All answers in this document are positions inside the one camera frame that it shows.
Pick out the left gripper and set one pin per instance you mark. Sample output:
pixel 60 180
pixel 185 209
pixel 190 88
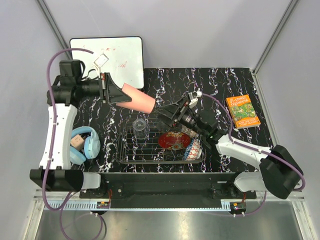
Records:
pixel 109 91

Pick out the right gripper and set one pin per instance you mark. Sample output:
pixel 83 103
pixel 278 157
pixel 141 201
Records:
pixel 183 104

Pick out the brown patterned bowl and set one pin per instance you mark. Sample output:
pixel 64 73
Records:
pixel 192 134

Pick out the red floral plate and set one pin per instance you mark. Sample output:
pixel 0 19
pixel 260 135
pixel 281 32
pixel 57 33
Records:
pixel 174 140

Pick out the pink plastic cup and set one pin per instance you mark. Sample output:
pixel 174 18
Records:
pixel 140 101

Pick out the clear plastic tumbler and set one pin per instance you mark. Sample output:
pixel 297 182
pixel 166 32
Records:
pixel 141 129

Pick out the blue and red patterned bowl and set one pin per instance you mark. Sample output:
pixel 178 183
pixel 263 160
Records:
pixel 193 151

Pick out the black wire dish rack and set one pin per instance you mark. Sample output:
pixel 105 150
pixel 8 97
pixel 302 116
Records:
pixel 132 151

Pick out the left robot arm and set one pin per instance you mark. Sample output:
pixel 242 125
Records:
pixel 54 173

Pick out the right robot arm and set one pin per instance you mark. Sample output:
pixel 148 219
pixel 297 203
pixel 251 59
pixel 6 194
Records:
pixel 276 170

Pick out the white dry-erase board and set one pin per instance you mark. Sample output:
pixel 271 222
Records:
pixel 125 65

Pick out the light blue headphones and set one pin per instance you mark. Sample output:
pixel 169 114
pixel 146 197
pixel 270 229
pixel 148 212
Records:
pixel 91 147

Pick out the pink power adapter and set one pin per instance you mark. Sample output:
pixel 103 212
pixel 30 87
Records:
pixel 77 142

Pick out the orange paperback book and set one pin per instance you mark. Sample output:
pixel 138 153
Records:
pixel 242 112

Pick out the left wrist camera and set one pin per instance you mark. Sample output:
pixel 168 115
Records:
pixel 99 62

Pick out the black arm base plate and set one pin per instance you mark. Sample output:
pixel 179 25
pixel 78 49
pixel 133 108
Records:
pixel 125 185

